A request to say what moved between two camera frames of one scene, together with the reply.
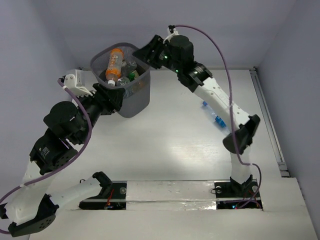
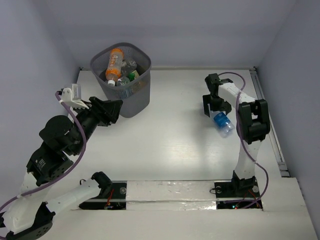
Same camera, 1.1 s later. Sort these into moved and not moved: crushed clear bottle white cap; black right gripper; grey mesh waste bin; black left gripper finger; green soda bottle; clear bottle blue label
Moved: black left gripper finger; black right gripper
Not moved: green soda bottle; grey mesh waste bin; clear bottle blue label; crushed clear bottle white cap
